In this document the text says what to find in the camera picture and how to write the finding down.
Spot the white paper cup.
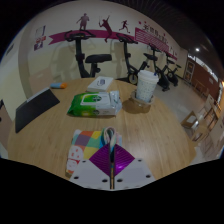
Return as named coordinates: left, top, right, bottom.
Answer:
left=135, top=69, right=160, bottom=103

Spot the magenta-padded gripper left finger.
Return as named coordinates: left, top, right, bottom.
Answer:
left=69, top=143, right=112, bottom=191

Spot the dark tablet with cover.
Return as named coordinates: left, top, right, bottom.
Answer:
left=14, top=87, right=61, bottom=134

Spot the brown chair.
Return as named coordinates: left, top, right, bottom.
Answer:
left=0, top=99, right=13, bottom=151

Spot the blue and orange tube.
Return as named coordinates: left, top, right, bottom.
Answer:
left=49, top=82, right=68, bottom=90

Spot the group of wooden chairs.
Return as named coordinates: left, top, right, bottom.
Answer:
left=181, top=93, right=224, bottom=158

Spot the green wet wipes pack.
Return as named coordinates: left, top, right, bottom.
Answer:
left=66, top=90, right=123, bottom=118

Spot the small white box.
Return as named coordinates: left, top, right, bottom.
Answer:
left=86, top=75, right=115, bottom=93

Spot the brown tape roll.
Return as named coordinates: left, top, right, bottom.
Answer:
left=129, top=90, right=156, bottom=110

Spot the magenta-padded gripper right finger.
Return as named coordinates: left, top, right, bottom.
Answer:
left=113, top=143, right=156, bottom=191

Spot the black exercise bike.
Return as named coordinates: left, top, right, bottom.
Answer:
left=115, top=32, right=159, bottom=85
left=64, top=29, right=113, bottom=79
left=148, top=43, right=172, bottom=92
left=165, top=51, right=183, bottom=88

